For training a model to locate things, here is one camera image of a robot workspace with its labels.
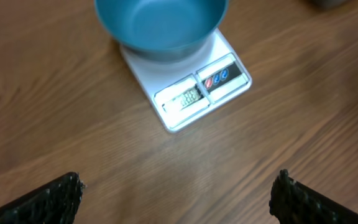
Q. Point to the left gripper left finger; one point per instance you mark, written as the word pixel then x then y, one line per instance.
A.
pixel 56 202

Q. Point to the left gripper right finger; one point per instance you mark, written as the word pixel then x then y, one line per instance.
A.
pixel 294 203

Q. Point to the blue metal bowl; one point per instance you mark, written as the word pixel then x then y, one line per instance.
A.
pixel 161 30

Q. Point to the white digital kitchen scale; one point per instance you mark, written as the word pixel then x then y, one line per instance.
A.
pixel 185 90

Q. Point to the clear plastic container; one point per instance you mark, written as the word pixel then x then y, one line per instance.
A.
pixel 328 4

